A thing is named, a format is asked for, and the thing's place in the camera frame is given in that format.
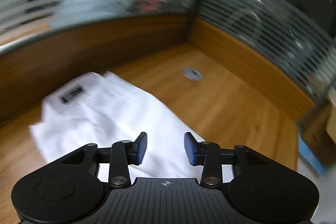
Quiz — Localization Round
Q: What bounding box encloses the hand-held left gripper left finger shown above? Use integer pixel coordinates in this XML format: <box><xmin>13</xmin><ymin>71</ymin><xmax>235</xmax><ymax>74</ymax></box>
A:
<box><xmin>62</xmin><ymin>132</ymin><xmax>147</xmax><ymax>189</ymax></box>

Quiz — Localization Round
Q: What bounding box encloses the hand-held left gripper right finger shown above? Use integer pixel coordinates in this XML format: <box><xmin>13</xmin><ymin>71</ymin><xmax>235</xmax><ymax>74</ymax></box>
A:
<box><xmin>184</xmin><ymin>132</ymin><xmax>268</xmax><ymax>189</ymax></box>

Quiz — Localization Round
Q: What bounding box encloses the white shirt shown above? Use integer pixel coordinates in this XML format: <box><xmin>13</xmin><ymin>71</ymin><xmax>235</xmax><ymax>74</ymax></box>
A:
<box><xmin>29</xmin><ymin>70</ymin><xmax>208</xmax><ymax>179</ymax></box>

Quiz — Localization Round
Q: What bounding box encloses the blue flat box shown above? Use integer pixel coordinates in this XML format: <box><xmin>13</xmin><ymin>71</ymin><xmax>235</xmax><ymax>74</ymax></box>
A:
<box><xmin>298</xmin><ymin>135</ymin><xmax>329</xmax><ymax>176</ymax></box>

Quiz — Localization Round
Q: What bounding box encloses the brown cardboard box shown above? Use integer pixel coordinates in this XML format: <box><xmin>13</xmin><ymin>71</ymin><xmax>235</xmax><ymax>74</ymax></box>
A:
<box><xmin>310</xmin><ymin>90</ymin><xmax>336</xmax><ymax>164</ymax></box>

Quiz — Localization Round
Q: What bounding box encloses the light blue plastic bag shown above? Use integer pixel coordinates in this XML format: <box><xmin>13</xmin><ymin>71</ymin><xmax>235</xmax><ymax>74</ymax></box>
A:
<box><xmin>52</xmin><ymin>0</ymin><xmax>137</xmax><ymax>25</ymax></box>

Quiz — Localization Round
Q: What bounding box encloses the grey desk cable grommet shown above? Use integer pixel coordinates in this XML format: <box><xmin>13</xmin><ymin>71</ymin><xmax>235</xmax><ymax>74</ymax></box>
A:
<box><xmin>183</xmin><ymin>68</ymin><xmax>204</xmax><ymax>81</ymax></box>

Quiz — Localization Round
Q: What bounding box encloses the white rope-handled paper bag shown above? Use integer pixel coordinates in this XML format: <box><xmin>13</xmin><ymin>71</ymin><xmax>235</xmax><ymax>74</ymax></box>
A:
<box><xmin>228</xmin><ymin>7</ymin><xmax>263</xmax><ymax>33</ymax></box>

